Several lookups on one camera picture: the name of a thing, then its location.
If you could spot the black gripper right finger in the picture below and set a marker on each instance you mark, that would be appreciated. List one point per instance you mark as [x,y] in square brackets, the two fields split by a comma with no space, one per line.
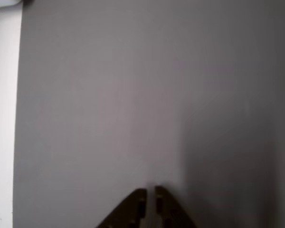
[171,211]

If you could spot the grey table mat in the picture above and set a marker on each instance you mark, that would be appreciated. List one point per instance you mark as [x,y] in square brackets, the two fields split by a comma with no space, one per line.
[133,95]

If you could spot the white flat device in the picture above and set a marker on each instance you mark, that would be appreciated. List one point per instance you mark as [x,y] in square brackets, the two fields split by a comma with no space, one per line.
[4,3]

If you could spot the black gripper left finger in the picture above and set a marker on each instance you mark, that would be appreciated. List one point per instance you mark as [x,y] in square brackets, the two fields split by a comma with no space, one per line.
[128,211]

